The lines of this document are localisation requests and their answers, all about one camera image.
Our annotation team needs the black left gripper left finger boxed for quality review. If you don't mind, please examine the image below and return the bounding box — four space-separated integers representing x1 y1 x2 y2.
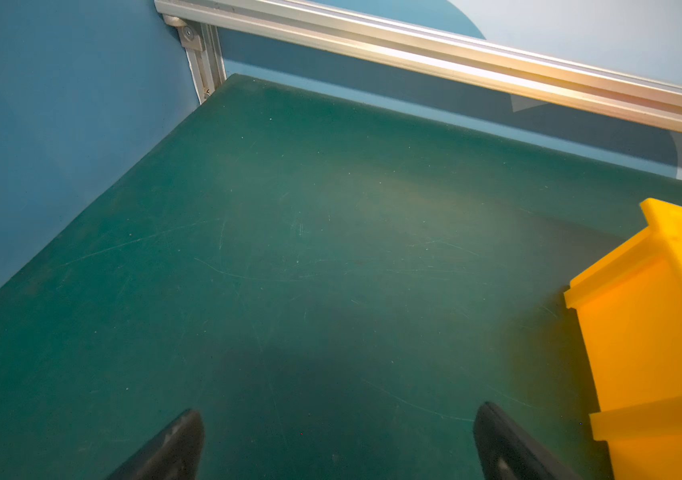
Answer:
107 409 205 480

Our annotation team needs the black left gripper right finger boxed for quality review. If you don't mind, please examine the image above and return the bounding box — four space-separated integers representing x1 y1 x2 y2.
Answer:
473 402 579 480

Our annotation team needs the left yellow plastic bin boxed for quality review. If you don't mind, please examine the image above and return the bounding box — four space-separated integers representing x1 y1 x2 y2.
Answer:
564 199 682 479

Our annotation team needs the horizontal aluminium frame rail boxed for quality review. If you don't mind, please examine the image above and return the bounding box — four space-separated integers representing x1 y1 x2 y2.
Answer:
155 1 682 133

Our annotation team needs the left aluminium frame post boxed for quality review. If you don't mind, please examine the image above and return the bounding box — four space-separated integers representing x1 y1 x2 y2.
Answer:
162 14 227 104

